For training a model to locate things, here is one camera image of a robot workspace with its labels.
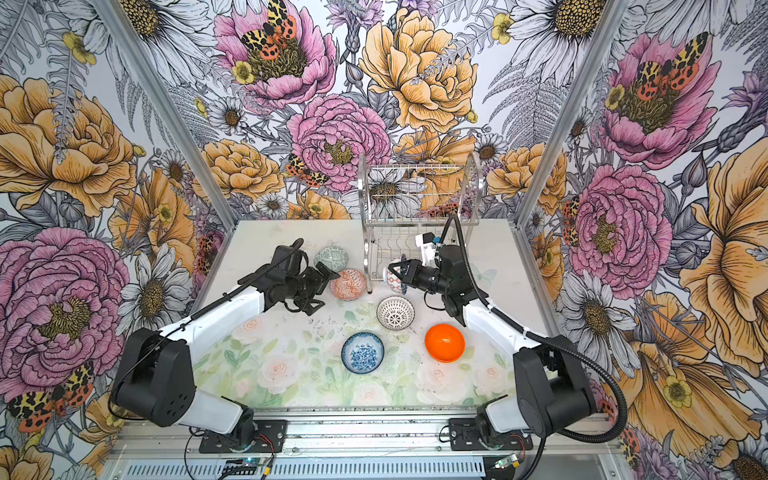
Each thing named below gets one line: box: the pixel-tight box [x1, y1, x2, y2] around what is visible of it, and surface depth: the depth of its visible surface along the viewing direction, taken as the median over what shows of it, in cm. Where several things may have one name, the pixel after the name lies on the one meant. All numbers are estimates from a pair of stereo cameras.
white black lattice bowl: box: [376, 295, 416, 331], surface depth 96 cm
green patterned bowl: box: [314, 246, 349, 273], surface depth 110 cm
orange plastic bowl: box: [425, 323, 466, 363], surface depth 88 cm
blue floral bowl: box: [341, 332, 385, 375], surface depth 88 cm
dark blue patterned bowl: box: [387, 263, 407, 295], surface depth 82 cm
